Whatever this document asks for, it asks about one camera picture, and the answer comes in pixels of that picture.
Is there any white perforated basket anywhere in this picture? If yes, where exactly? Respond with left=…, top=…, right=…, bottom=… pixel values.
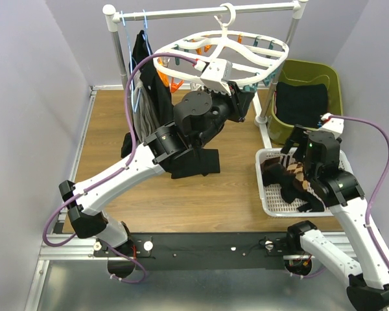
left=255, top=147, right=354, bottom=218

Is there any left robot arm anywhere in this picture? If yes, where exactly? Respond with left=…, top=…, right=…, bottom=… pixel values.
left=59, top=81, right=255, bottom=256

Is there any black cloth in bin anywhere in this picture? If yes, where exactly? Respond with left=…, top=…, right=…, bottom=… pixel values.
left=275, top=82, right=328, bottom=128

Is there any black hanging garment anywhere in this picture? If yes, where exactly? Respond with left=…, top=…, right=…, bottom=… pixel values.
left=132, top=30, right=220, bottom=179

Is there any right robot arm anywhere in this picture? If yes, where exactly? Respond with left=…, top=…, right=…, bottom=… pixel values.
left=281, top=125, right=389, bottom=310

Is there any brown striped sock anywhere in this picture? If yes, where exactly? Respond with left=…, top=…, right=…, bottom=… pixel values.
left=261, top=157, right=279, bottom=170
left=279, top=154, right=296, bottom=169

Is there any purple cable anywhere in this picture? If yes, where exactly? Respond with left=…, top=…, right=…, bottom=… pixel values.
left=330, top=115, right=389, bottom=276
left=42, top=53, right=202, bottom=248

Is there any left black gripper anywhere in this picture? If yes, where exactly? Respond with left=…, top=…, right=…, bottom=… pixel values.
left=195, top=82, right=255, bottom=149

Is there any blue wire hanger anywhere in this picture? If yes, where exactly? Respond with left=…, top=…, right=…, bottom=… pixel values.
left=121, top=17, right=143, bottom=113

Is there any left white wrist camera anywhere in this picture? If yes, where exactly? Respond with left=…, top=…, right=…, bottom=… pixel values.
left=193, top=59, right=232, bottom=95

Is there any aluminium frame rail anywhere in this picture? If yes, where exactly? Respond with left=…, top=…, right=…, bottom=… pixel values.
left=24, top=87, right=100, bottom=311

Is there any white clothes rack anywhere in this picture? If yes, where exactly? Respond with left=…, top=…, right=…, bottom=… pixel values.
left=102, top=0, right=309, bottom=146

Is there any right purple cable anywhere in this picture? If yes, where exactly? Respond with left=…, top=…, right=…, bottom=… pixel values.
left=330, top=115, right=389, bottom=276

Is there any white round clip hanger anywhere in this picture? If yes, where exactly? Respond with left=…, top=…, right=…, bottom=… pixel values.
left=153, top=3, right=289, bottom=87

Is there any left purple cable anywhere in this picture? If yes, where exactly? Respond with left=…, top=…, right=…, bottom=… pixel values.
left=42, top=53, right=202, bottom=248

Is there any green laundry bin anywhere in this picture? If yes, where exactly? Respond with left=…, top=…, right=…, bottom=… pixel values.
left=268, top=60, right=343, bottom=144

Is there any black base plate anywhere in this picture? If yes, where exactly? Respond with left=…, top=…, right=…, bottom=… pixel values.
left=93, top=231, right=312, bottom=271

